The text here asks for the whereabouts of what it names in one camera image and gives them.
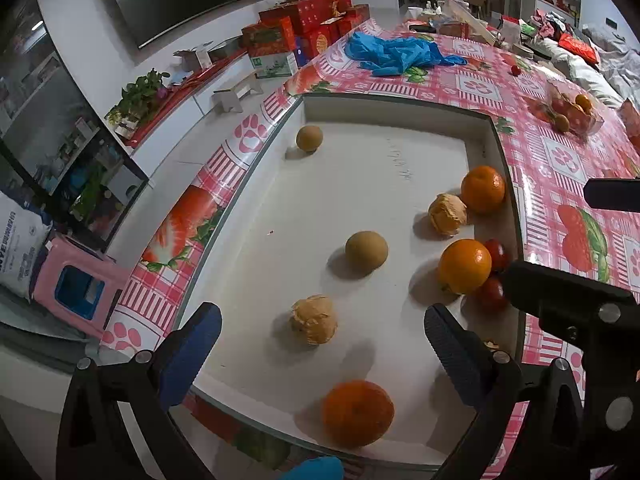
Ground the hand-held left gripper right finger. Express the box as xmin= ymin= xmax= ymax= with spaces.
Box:
xmin=424 ymin=303 xmax=590 ymax=480

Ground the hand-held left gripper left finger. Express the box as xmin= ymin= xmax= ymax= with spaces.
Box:
xmin=56 ymin=301 xmax=223 ymax=480

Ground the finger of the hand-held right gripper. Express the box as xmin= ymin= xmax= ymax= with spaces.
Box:
xmin=502 ymin=260 xmax=640 ymax=471
xmin=582 ymin=177 xmax=640 ymax=208

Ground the clear glass bowl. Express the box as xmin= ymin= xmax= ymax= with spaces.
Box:
xmin=542 ymin=80 xmax=605 ymax=137

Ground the white tray grey rim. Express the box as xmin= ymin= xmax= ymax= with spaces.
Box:
xmin=177 ymin=92 xmax=526 ymax=471

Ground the person's left hand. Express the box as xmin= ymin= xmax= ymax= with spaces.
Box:
xmin=284 ymin=455 xmax=346 ymax=480

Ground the strawberry print tablecloth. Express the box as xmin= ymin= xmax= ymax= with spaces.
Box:
xmin=100 ymin=17 xmax=640 ymax=480

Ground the pink box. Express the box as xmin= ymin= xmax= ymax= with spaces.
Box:
xmin=30 ymin=234 xmax=132 ymax=341

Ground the red cloth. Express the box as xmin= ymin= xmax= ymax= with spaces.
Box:
xmin=557 ymin=34 xmax=601 ymax=63

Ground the white sack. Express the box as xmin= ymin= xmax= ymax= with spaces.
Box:
xmin=0 ymin=191 xmax=53 ymax=301

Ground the green potted plant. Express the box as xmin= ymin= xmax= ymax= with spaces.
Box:
xmin=105 ymin=69 xmax=171 ymax=133

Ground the pile of blue gloves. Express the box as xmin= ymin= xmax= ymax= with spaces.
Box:
xmin=345 ymin=31 xmax=468 ymax=78

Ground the white cardboard stand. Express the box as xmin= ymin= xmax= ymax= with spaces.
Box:
xmin=212 ymin=72 xmax=265 ymax=113

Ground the small open white box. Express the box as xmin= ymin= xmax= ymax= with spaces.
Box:
xmin=173 ymin=42 xmax=213 ymax=71

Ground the green white box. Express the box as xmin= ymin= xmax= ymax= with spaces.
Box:
xmin=248 ymin=51 xmax=298 ymax=80

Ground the stack of red gift boxes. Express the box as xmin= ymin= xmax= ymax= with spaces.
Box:
xmin=241 ymin=0 xmax=371 ymax=61

